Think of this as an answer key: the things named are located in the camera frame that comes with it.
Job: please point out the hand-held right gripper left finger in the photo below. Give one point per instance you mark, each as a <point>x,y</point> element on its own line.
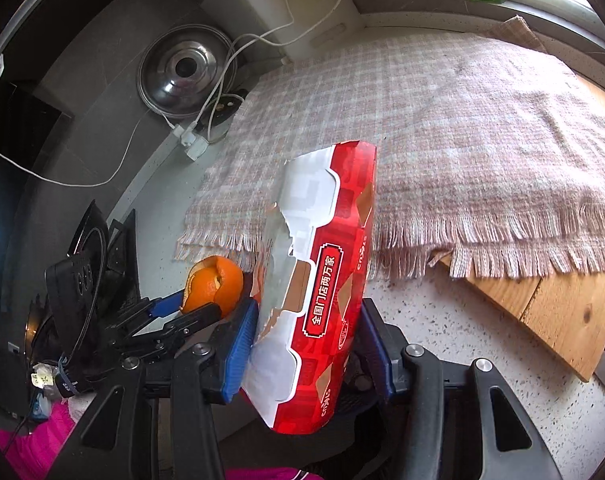
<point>240,345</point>

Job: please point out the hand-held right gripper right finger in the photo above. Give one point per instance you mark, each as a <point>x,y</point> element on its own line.
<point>380,355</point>

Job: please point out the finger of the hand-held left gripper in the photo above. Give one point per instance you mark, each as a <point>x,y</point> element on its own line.
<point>167,305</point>
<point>192,322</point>

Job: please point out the orange peel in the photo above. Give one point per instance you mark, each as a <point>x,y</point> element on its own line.
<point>212,285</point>

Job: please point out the red and white snack box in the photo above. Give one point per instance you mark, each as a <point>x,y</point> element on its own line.
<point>327,310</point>

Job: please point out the white power strip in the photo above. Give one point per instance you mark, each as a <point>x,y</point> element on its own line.
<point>195,147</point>

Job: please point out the wooden board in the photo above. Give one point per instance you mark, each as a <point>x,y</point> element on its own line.
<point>557,310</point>

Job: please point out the small black device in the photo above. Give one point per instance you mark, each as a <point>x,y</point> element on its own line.
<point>232,105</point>

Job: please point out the metal pot lid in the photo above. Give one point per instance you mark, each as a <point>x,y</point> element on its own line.
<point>162,90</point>

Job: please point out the pink checked fringed cloth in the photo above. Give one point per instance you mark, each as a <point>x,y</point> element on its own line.
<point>457,135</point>

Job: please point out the white plastic strip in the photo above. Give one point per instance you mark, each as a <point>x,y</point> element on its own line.
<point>17,25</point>

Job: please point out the white appliance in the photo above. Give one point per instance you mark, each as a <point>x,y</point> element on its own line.
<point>312,20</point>

